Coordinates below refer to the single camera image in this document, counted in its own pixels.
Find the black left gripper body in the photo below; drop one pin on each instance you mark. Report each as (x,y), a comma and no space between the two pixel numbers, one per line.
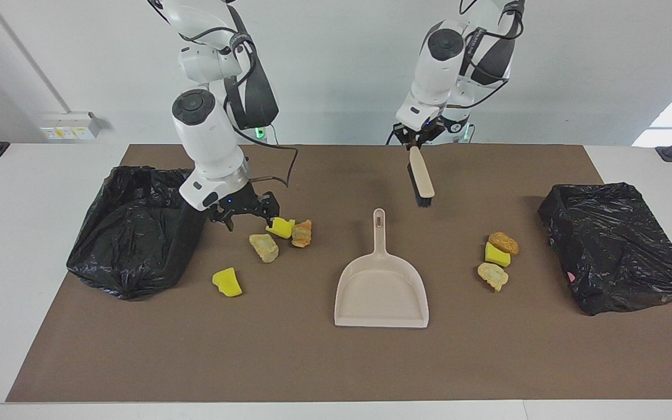
(420,128)

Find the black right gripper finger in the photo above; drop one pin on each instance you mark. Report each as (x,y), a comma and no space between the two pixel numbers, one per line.
(226,223)
(270,211)

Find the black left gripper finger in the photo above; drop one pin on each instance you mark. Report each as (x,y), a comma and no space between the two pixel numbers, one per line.
(428,137)
(402,143)

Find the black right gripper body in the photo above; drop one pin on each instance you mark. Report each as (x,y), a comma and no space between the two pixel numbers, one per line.
(237,204)

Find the yellow sponge piece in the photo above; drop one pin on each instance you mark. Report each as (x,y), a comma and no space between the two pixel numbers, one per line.
(228,283)
(280,228)
(496,255)

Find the pale bread chunk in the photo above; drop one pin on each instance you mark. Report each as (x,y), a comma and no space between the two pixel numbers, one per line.
(264,248)

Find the beige hand brush black bristles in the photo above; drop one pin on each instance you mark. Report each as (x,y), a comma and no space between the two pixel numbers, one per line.
(422,175)

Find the orange croissant piece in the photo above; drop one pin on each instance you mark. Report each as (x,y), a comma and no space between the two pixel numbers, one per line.
(301,234)

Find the brown bread roll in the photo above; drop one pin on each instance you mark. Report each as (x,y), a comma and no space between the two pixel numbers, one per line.
(505,241)

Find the beige plastic dustpan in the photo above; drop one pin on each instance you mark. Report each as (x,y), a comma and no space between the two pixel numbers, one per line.
(380,297)

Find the pale striped bread piece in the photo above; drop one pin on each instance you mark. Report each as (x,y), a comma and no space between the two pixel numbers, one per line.
(492,275)

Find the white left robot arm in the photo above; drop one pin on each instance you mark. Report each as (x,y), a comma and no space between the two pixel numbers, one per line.
(438,70)

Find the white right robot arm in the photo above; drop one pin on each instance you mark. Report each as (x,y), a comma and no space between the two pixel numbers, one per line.
(207,134)

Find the black trash bag bin pink spot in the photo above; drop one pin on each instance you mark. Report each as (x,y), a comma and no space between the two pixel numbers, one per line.
(616,245)

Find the brown table mat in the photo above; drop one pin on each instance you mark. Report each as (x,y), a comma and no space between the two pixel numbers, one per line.
(312,361)

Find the white wall outlet box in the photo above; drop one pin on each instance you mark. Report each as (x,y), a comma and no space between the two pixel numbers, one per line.
(67,128)

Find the grey wall conduit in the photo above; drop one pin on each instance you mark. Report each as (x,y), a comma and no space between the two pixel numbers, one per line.
(9,31)

